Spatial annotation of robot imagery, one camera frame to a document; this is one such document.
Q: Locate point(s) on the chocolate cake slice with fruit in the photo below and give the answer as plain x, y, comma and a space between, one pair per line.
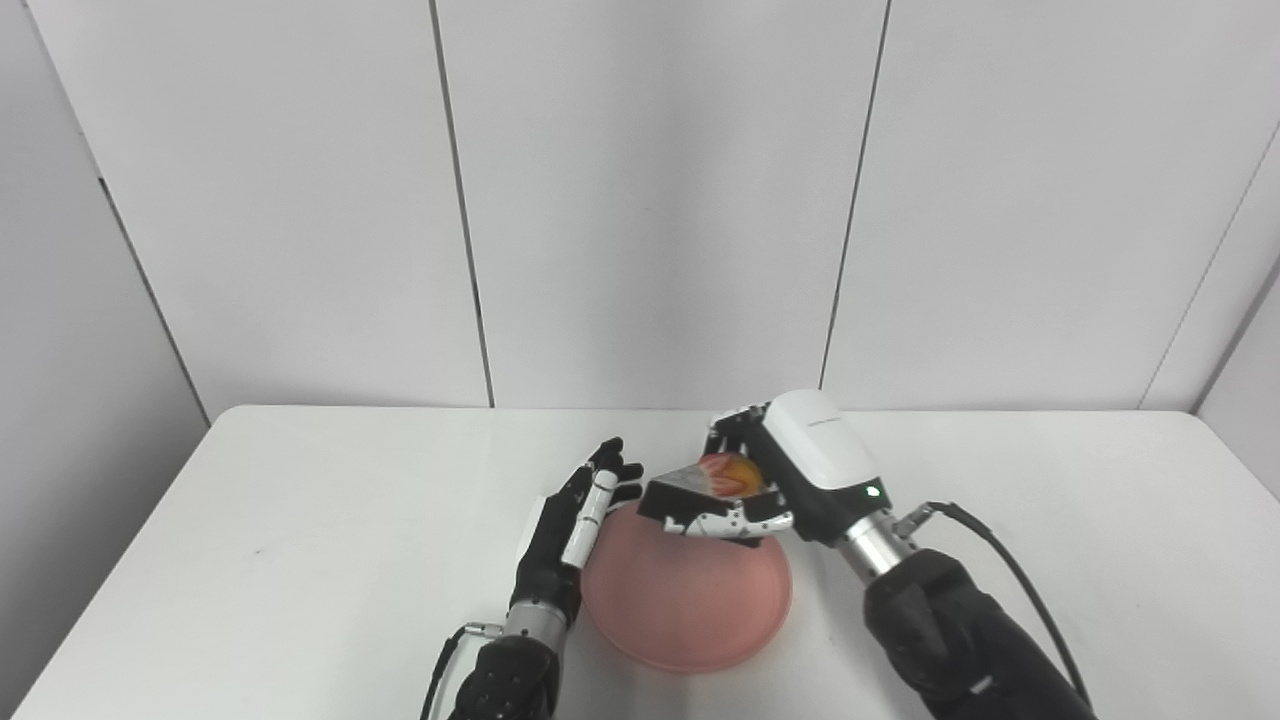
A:
700, 485

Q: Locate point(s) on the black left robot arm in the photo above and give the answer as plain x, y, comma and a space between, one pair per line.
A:
515, 670

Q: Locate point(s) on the pink round plate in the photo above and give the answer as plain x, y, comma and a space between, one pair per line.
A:
690, 600

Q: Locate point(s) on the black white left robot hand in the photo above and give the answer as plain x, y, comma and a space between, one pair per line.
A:
570, 530

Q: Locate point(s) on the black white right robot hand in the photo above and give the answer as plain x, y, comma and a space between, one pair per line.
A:
815, 470

